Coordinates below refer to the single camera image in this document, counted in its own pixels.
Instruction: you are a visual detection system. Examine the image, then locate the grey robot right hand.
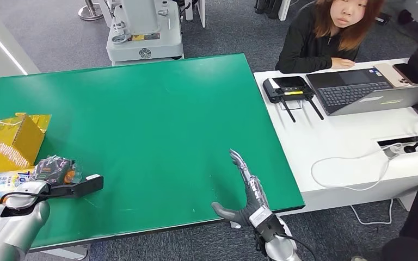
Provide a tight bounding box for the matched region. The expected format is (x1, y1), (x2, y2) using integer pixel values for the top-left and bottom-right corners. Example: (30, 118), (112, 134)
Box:
(211, 149), (271, 228)

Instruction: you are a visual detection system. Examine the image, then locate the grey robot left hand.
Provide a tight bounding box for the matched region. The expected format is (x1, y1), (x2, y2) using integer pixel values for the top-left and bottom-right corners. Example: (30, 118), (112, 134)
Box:
(30, 156), (76, 186)

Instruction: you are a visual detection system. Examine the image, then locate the orange plastic bottle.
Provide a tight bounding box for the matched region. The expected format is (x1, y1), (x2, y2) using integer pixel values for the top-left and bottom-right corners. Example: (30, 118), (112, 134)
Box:
(0, 160), (83, 202)

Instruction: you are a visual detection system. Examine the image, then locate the yellow taped cardboard box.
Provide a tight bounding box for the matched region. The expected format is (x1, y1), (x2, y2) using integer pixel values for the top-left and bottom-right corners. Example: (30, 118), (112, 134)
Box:
(0, 113), (52, 231)

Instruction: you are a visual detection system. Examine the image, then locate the black remote controller with antennas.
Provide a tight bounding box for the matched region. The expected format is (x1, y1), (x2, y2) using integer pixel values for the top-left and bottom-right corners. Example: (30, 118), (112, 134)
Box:
(262, 76), (324, 123)

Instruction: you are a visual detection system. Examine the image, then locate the grey open laptop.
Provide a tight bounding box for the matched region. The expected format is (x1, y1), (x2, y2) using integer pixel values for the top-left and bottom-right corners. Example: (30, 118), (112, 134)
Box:
(305, 67), (418, 117)

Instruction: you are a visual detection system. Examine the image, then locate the white machine base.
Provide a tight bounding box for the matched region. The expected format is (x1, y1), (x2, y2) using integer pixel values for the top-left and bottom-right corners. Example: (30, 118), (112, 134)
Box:
(101, 0), (185, 67)

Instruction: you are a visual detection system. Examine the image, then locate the chrome stanchion base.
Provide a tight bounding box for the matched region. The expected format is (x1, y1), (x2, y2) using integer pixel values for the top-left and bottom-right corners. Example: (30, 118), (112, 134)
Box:
(77, 0), (104, 22)

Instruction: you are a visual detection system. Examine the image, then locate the beige smartphone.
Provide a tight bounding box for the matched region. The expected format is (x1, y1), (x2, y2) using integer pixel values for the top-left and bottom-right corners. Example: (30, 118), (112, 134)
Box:
(373, 63), (414, 89)

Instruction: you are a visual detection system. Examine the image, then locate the white furniture leg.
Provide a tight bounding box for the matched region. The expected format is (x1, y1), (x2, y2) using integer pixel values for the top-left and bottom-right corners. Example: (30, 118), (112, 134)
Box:
(185, 0), (206, 28)

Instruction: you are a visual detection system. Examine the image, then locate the dark smartphone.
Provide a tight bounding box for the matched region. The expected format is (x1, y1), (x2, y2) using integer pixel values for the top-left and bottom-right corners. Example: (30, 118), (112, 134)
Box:
(392, 63), (417, 86)

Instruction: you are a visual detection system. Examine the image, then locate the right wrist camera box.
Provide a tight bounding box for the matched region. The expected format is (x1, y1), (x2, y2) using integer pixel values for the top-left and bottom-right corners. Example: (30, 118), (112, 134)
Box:
(248, 205), (285, 242)

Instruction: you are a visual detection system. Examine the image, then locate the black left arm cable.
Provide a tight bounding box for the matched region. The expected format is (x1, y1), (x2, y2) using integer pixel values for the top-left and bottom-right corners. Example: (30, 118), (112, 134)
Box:
(0, 191), (47, 207)

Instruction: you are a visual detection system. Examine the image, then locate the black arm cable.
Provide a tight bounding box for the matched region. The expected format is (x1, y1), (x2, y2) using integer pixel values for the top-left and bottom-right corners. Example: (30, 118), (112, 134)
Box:
(254, 232), (318, 261)
(0, 191), (47, 207)

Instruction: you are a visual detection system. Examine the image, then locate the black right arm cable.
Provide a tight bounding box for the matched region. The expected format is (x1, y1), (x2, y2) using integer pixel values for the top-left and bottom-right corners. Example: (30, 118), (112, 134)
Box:
(254, 232), (318, 261)

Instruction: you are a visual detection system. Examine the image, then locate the white cable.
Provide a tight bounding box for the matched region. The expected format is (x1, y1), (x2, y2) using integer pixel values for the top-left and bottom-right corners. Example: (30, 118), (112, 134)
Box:
(310, 142), (404, 226)

